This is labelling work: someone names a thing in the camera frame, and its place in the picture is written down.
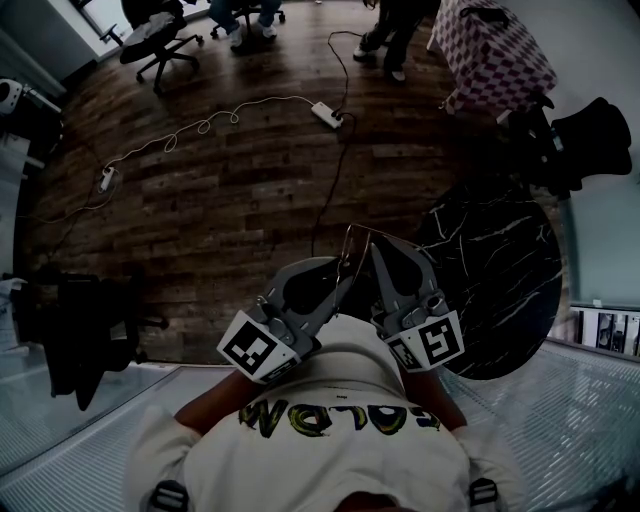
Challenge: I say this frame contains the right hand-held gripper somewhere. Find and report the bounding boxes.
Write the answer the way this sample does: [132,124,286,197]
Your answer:
[368,234,467,375]

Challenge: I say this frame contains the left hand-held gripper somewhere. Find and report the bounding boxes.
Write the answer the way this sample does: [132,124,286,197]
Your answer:
[215,255,356,386]

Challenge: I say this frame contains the person's right forearm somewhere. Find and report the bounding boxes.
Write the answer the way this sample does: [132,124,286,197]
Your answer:
[399,367,469,434]

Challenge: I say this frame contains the person's left forearm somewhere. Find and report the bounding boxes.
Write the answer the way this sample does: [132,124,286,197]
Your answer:
[174,369,262,436]

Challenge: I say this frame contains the person's black trousers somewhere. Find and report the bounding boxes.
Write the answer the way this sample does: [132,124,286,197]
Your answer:
[332,272,387,324]

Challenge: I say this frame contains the black marble round table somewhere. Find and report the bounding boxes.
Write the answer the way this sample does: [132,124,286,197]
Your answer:
[414,178,564,382]

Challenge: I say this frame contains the white printed T-shirt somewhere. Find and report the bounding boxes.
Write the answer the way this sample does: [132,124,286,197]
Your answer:
[124,314,529,512]

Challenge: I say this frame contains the long white power strip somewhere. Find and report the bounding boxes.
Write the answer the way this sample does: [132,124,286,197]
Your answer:
[310,100,346,129]

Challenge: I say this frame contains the open laptop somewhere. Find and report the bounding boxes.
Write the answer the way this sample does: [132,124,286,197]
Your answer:
[568,301,640,358]

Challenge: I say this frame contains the pink white checkered box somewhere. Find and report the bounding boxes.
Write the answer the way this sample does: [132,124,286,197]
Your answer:
[428,0,559,117]

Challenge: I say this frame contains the grey cloth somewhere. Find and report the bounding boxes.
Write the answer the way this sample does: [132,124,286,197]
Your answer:
[130,10,177,43]

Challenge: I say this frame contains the white side desk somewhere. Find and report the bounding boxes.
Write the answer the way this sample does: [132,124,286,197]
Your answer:
[0,74,67,174]

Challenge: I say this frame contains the white round device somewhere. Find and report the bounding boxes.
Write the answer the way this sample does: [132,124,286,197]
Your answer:
[0,76,27,117]

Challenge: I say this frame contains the black cable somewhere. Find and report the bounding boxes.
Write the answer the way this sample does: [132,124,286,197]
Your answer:
[310,112,359,259]
[326,29,374,119]

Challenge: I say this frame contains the white looped cable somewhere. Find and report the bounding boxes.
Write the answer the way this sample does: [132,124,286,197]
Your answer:
[104,94,317,174]

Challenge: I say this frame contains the grey strap buckle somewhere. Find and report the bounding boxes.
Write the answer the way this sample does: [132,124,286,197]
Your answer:
[149,479,191,512]
[469,476,499,509]

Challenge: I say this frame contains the thin grey cable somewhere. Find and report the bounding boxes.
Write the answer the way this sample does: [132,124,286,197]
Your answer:
[19,169,122,224]

